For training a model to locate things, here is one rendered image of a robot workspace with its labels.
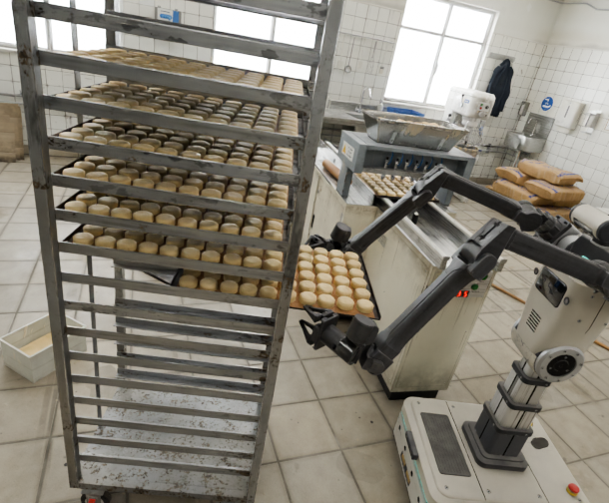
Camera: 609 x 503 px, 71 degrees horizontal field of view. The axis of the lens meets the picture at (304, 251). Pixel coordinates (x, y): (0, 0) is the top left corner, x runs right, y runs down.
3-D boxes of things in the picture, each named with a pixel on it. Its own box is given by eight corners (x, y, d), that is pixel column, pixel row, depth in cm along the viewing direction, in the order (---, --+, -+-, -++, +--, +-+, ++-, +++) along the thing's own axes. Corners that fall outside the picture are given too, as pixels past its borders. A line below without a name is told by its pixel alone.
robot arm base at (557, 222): (545, 249, 156) (573, 226, 152) (532, 236, 154) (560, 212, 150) (533, 239, 164) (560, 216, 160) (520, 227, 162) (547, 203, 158)
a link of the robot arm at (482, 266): (502, 263, 103) (480, 249, 114) (488, 250, 101) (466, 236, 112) (379, 383, 111) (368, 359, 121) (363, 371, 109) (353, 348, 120)
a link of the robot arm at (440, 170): (436, 167, 143) (431, 156, 151) (415, 200, 150) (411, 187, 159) (547, 218, 150) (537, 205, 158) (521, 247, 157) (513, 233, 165)
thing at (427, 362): (346, 322, 284) (378, 197, 245) (393, 322, 293) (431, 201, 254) (385, 404, 224) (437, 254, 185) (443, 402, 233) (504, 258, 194)
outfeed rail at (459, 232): (356, 152, 364) (357, 144, 361) (359, 152, 365) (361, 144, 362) (496, 272, 192) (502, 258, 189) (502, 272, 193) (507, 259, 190)
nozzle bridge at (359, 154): (330, 184, 270) (341, 130, 255) (432, 194, 289) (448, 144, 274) (345, 204, 241) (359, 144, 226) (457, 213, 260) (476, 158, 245)
